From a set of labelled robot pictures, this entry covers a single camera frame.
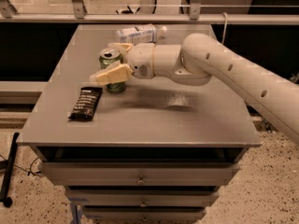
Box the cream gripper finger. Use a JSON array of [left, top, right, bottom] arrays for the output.
[[107, 43, 134, 59], [90, 61, 134, 86]]

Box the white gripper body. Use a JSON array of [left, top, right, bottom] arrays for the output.
[[127, 43, 155, 79]]

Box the green soda can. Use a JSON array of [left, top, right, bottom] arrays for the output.
[[99, 48, 126, 94]]

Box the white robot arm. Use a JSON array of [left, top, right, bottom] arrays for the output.
[[90, 33, 299, 143]]

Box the black rxbar chocolate bar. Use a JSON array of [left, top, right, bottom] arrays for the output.
[[69, 87, 103, 120]]

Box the clear plastic water bottle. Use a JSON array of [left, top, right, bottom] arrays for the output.
[[116, 24, 167, 45]]

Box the grey drawer cabinet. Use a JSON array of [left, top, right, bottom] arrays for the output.
[[17, 23, 262, 222]]

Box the top grey drawer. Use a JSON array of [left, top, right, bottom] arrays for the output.
[[39, 162, 239, 187]]

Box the grey drawer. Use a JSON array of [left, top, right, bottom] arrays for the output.
[[65, 188, 219, 207], [83, 206, 206, 220], [39, 162, 239, 187]]

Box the middle grey drawer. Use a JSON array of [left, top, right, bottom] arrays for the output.
[[65, 188, 219, 207]]

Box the bottom grey drawer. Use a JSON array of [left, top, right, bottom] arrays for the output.
[[83, 206, 206, 220]]

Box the black stand leg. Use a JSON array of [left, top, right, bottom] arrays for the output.
[[0, 133, 19, 208]]

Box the metal window rail frame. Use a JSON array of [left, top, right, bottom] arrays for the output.
[[0, 0, 299, 25]]

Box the white hanging cable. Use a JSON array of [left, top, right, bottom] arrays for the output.
[[220, 12, 229, 45]]

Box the black floor cable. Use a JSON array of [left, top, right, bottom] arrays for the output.
[[0, 154, 44, 177]]

